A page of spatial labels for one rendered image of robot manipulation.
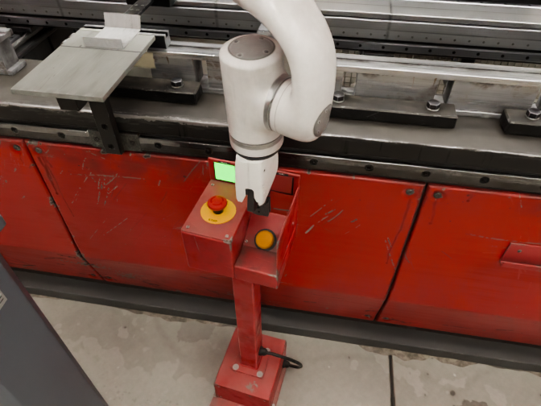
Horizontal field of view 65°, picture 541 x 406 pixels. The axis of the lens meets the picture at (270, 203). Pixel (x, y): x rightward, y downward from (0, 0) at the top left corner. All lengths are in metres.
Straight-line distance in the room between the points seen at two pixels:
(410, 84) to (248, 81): 0.51
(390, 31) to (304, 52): 0.72
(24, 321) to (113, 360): 0.91
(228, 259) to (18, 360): 0.38
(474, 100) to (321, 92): 0.55
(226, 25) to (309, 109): 0.75
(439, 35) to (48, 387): 1.14
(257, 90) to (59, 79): 0.47
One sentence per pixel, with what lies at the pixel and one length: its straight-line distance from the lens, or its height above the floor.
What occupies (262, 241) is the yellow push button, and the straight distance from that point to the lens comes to 0.89.
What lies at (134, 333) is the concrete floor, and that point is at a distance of 1.67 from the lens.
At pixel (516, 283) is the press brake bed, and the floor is 0.47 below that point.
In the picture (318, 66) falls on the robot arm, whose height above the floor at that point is 1.17.
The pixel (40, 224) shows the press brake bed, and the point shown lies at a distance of 1.47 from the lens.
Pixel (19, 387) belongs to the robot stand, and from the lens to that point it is 0.79.
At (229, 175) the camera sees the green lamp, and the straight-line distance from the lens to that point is 0.91.
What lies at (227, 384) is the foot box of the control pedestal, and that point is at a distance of 1.39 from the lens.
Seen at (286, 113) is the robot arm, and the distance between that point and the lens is 0.56.
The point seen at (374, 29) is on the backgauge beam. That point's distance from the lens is 1.22.
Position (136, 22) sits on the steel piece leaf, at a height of 1.01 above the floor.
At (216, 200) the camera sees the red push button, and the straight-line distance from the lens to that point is 0.85.
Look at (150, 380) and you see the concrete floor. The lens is 1.57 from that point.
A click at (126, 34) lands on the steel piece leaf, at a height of 1.00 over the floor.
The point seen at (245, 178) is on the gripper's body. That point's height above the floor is 0.96.
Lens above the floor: 1.40
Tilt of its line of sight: 45 degrees down
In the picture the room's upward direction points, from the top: straight up
